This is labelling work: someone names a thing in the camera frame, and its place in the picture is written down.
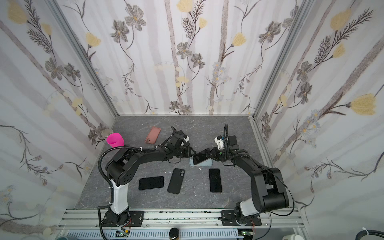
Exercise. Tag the white slotted cable duct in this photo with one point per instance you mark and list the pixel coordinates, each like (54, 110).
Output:
(160, 234)

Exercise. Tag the pink silicone cup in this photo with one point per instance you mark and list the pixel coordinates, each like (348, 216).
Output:
(115, 140)

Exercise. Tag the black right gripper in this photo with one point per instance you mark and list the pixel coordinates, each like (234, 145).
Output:
(212, 153)

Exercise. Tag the black phone case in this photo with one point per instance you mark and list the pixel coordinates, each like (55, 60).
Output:
(176, 181)

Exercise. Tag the salmon pink phone case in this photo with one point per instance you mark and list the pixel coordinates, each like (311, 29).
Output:
(153, 135)

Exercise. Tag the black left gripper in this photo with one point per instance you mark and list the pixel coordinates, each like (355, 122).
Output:
(189, 152)

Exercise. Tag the black smartphone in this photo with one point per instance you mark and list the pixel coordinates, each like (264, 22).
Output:
(215, 181)
(151, 183)
(201, 156)

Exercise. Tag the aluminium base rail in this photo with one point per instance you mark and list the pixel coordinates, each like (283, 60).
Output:
(151, 219)

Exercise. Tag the light blue phone case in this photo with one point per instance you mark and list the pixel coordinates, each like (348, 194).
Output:
(206, 163)

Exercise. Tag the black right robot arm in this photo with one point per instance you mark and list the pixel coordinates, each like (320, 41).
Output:
(268, 191)

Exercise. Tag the black round knob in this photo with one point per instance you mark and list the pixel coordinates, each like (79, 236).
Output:
(174, 234)

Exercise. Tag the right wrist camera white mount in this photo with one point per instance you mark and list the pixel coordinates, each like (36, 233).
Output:
(220, 141)

